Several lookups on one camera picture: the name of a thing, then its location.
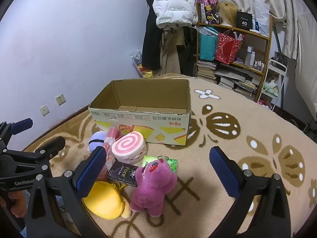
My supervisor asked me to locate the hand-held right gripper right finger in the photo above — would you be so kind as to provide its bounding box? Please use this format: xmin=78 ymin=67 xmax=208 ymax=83
xmin=209 ymin=146 xmax=291 ymax=238

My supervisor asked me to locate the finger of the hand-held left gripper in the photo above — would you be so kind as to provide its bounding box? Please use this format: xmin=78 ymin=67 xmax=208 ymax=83
xmin=0 ymin=118 xmax=33 ymax=152
xmin=5 ymin=136 xmax=66 ymax=169

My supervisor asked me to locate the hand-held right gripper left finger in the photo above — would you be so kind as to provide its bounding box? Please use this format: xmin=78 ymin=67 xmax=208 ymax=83
xmin=26 ymin=146 xmax=109 ymax=238

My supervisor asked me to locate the yellow plush toy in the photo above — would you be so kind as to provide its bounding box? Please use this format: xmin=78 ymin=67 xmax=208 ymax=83
xmin=82 ymin=180 xmax=131 ymax=220

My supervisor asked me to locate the purple round plush toy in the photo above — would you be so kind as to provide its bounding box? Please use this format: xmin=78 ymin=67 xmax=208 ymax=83
xmin=88 ymin=131 xmax=109 ymax=153

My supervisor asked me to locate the pink swirl roll plush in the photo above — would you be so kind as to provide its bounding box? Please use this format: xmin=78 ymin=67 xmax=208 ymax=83
xmin=111 ymin=132 xmax=148 ymax=164

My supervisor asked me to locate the green tissue packet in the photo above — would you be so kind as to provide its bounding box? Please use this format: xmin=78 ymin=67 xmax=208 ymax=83
xmin=141 ymin=155 xmax=179 ymax=172

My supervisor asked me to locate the purple bear plush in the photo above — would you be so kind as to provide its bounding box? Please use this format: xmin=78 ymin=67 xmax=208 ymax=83
xmin=129 ymin=155 xmax=177 ymax=216

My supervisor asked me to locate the cardboard box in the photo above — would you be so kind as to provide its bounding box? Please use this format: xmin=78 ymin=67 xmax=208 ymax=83
xmin=88 ymin=79 xmax=192 ymax=146

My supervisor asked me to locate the person's left hand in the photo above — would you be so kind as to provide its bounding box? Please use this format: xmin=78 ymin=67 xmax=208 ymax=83
xmin=0 ymin=190 xmax=26 ymax=217

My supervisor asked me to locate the black tissue packet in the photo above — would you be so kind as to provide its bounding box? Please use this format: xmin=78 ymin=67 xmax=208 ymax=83
xmin=107 ymin=161 xmax=139 ymax=187

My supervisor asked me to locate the beige patterned blanket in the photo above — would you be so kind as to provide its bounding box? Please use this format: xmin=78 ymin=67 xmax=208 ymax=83
xmin=22 ymin=73 xmax=317 ymax=238

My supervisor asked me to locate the pink plastic-wrapped packet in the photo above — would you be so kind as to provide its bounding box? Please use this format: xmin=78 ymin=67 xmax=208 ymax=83
xmin=103 ymin=127 xmax=124 ymax=165

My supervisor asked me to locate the pile of books and papers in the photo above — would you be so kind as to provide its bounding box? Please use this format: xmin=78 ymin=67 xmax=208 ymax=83
xmin=214 ymin=68 xmax=258 ymax=97

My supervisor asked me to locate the green and white packet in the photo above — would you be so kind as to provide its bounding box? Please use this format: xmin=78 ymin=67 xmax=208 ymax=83
xmin=263 ymin=78 xmax=279 ymax=92

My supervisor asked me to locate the stack of books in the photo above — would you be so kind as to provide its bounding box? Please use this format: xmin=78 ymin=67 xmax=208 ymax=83
xmin=197 ymin=60 xmax=218 ymax=83

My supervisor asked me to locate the yellow snack bag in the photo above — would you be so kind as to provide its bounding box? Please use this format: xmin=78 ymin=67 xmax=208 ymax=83
xmin=136 ymin=63 xmax=154 ymax=78

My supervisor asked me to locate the white metal cart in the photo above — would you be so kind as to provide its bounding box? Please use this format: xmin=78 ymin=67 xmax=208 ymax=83
xmin=258 ymin=58 xmax=288 ymax=109

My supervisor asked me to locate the clear printed bag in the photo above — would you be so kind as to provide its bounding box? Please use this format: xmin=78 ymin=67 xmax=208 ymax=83
xmin=131 ymin=51 xmax=143 ymax=65

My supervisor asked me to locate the dark hanging garment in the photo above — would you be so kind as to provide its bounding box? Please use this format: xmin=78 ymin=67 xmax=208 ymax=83
xmin=183 ymin=27 xmax=199 ymax=77

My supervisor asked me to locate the red patterned bag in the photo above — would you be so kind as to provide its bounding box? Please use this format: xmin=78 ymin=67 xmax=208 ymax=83
xmin=215 ymin=30 xmax=245 ymax=65

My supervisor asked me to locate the teal bag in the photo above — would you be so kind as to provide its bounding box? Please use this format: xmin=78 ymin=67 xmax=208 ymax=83
xmin=199 ymin=31 xmax=220 ymax=61

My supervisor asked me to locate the beige coat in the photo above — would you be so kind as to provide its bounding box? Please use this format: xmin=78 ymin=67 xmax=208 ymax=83
xmin=160 ymin=27 xmax=185 ymax=76

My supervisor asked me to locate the white panel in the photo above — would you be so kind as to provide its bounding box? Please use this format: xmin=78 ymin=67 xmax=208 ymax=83
xmin=296 ymin=12 xmax=317 ymax=129

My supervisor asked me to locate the wooden shelf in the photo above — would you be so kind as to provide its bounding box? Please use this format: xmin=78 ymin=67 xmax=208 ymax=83
xmin=194 ymin=2 xmax=273 ymax=102

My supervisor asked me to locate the black coat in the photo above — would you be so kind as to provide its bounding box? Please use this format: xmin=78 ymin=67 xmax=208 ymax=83
xmin=142 ymin=0 xmax=164 ymax=71

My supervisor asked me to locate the clear zip bag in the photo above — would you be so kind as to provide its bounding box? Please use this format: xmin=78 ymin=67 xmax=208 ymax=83
xmin=194 ymin=25 xmax=220 ymax=36

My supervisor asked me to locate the black box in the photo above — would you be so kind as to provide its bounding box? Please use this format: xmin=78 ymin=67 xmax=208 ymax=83
xmin=235 ymin=11 xmax=253 ymax=29

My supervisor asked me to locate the white plastic bag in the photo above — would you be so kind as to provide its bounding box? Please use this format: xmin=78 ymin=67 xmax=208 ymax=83
xmin=254 ymin=0 xmax=270 ymax=36

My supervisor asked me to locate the blonde wig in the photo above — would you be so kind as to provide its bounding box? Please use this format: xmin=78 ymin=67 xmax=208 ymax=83
xmin=217 ymin=1 xmax=242 ymax=28

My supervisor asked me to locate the purple patterned bag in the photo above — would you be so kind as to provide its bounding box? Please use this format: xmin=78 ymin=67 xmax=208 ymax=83
xmin=197 ymin=0 xmax=220 ymax=25

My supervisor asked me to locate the white puffer jacket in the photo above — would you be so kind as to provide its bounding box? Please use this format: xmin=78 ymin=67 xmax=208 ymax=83
xmin=152 ymin=0 xmax=199 ymax=29

